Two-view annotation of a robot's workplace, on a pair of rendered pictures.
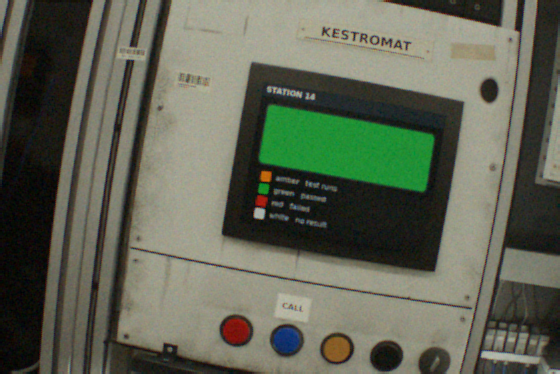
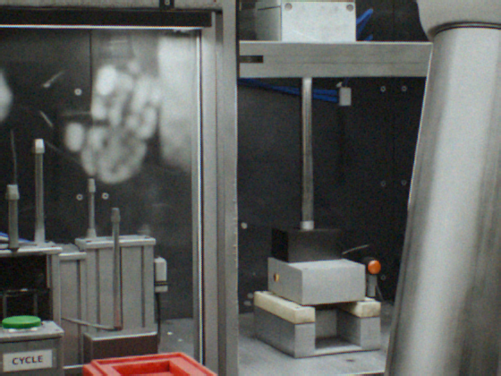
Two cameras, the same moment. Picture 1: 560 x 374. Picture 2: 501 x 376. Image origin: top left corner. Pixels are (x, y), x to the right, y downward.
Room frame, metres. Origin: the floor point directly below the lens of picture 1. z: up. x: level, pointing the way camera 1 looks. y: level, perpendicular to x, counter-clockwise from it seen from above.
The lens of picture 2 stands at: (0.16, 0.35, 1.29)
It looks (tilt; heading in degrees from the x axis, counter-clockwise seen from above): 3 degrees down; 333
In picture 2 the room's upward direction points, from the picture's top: straight up
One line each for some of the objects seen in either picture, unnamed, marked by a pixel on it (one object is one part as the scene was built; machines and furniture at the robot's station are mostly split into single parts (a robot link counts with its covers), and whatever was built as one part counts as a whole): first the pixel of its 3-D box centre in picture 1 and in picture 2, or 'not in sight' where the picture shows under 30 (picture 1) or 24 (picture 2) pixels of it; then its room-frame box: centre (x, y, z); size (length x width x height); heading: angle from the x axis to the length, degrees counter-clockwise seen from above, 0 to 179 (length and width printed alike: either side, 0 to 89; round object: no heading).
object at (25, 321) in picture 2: not in sight; (21, 328); (1.39, 0.03, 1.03); 0.04 x 0.04 x 0.02
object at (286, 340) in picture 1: (286, 339); not in sight; (1.48, -0.03, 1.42); 0.03 x 0.02 x 0.03; 86
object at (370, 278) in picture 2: not in sight; (369, 296); (1.67, -0.57, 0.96); 0.03 x 0.03 x 0.12; 86
